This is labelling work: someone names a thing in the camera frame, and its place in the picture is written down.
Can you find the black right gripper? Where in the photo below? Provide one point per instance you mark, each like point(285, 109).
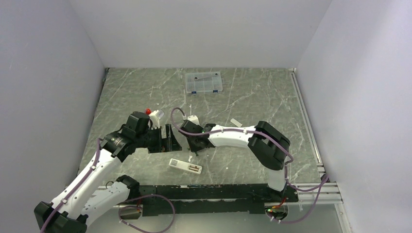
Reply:
point(195, 149)

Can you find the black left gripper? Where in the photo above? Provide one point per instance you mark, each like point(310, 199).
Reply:
point(167, 144)

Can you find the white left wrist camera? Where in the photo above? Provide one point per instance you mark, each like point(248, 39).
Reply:
point(155, 118)

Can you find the clear plastic organizer box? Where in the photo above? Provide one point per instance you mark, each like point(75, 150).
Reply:
point(203, 82)

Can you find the white remote control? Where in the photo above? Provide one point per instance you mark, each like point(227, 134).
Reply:
point(185, 166)

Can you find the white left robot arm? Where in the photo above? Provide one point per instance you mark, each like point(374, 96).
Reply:
point(81, 203)

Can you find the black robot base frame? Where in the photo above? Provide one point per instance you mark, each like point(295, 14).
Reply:
point(204, 198)

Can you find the white battery cover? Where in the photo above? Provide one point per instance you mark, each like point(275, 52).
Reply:
point(235, 122)

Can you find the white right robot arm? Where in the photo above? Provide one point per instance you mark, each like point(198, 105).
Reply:
point(263, 140)

